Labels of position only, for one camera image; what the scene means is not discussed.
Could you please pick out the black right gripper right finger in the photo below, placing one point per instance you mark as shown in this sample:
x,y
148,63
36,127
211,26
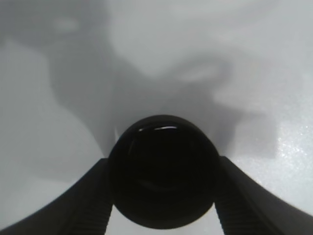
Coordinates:
x,y
246,208

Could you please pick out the small black teacup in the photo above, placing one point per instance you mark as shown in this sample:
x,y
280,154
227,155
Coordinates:
x,y
162,172

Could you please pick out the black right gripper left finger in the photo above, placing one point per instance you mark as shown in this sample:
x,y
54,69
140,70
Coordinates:
x,y
84,209

